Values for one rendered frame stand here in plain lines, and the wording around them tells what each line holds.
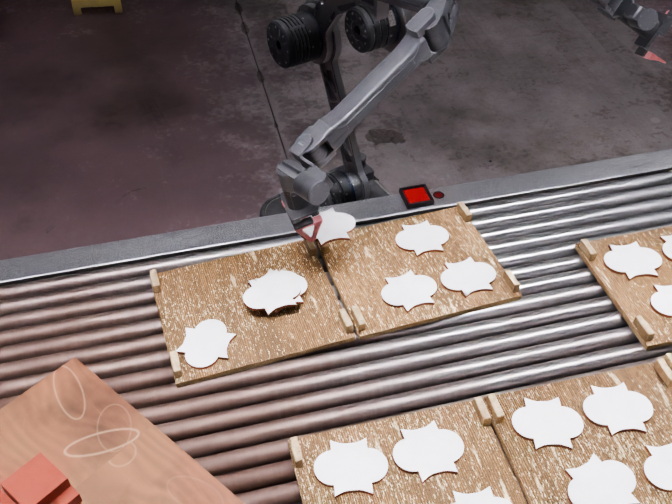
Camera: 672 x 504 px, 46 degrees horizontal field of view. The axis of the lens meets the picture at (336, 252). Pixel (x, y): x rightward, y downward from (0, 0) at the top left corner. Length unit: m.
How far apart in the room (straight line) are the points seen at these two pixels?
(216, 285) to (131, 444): 0.53
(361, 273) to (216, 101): 2.52
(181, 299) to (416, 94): 2.69
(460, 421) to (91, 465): 0.73
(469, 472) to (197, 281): 0.79
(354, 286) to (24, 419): 0.79
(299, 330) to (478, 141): 2.39
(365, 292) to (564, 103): 2.71
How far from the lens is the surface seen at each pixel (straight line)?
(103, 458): 1.55
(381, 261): 1.98
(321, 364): 1.78
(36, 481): 1.25
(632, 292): 2.03
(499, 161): 3.93
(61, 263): 2.11
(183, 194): 3.72
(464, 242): 2.05
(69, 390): 1.67
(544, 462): 1.66
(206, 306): 1.89
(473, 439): 1.66
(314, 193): 1.69
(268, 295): 1.85
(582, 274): 2.06
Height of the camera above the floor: 2.31
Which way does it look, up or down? 43 degrees down
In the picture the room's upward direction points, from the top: straight up
